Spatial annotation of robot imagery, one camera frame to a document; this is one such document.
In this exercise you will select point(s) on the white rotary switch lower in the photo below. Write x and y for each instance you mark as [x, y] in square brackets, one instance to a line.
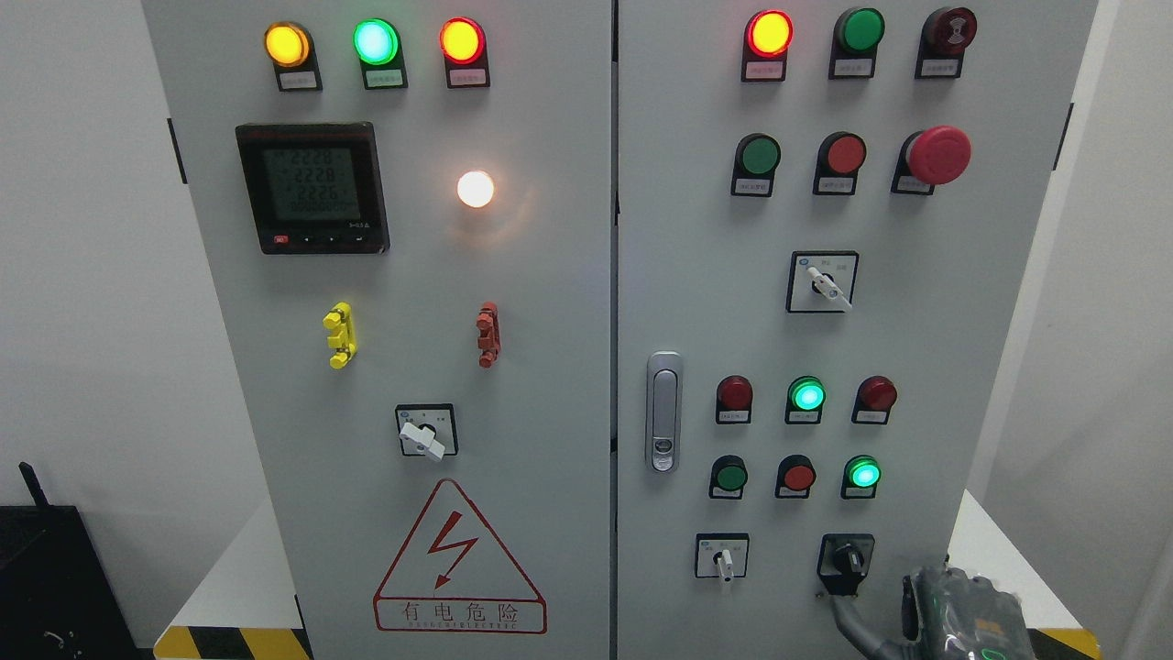
[723, 556]

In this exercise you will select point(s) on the red push button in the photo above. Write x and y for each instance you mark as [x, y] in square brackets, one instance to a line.
[795, 477]
[839, 159]

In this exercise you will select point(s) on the left grey cabinet door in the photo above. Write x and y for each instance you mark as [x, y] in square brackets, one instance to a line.
[534, 429]

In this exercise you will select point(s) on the red push button upper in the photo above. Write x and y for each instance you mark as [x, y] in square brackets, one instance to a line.
[839, 159]

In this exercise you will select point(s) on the right grey cabinet door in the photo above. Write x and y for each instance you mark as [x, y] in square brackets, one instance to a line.
[705, 274]

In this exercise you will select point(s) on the yellow indicator light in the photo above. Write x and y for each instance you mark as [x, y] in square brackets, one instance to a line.
[291, 50]

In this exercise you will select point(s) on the silver door handle lock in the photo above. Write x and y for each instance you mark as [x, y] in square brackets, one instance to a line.
[662, 418]

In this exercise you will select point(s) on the white rotary switch upper right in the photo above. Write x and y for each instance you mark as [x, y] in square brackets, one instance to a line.
[822, 282]

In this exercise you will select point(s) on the black digital power meter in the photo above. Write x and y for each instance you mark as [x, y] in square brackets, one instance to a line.
[314, 188]

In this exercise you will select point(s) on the red push button lower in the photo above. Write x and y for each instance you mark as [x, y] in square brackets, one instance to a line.
[795, 477]

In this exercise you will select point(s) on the black rotary knob switch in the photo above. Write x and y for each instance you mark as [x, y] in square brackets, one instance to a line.
[844, 561]

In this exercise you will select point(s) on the white lit indicator light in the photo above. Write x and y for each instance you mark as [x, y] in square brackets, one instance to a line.
[476, 188]

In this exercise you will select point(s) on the green indicator light top left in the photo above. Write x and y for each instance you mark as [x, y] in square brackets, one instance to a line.
[379, 52]

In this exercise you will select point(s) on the dark green light top right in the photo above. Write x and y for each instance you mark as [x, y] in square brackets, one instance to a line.
[856, 35]

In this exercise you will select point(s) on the green push button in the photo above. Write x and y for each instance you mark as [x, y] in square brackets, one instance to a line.
[728, 478]
[754, 165]

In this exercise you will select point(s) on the red black buzzer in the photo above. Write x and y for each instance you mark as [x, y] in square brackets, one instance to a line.
[944, 37]

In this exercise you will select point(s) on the red indicator light top left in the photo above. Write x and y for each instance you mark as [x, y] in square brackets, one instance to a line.
[464, 45]

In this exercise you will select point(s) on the dark red light right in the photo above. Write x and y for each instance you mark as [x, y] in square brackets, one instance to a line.
[874, 401]

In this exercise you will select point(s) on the white rotary switch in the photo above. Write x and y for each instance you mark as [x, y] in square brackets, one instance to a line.
[822, 282]
[723, 556]

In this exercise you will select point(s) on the red emergency stop button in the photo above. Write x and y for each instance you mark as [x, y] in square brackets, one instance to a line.
[929, 158]

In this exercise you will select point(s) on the red lit light right door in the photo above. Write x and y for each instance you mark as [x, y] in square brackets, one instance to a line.
[767, 37]

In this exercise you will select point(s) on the white rotary switch left door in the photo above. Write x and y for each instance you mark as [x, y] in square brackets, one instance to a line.
[427, 430]

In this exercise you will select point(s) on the dark red light left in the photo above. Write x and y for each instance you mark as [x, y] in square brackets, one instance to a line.
[733, 400]

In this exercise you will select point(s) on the dark red light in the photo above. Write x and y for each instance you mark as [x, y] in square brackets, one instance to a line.
[733, 400]
[874, 401]

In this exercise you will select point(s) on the green push button lower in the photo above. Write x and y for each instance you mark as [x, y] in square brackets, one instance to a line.
[728, 478]

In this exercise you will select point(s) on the green lit button lower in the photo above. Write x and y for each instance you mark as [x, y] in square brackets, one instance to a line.
[860, 477]

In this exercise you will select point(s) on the red electrical hazard sticker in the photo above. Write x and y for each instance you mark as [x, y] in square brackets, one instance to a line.
[453, 574]

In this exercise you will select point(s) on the green lit light middle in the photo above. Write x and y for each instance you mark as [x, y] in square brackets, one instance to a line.
[805, 401]

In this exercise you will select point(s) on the grey cabinet door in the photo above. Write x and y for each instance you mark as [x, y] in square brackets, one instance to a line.
[705, 274]
[534, 429]

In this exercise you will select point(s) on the black box lower left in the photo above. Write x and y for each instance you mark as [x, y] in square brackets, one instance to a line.
[56, 602]

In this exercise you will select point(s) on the green push button upper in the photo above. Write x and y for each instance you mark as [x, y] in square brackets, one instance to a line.
[754, 165]

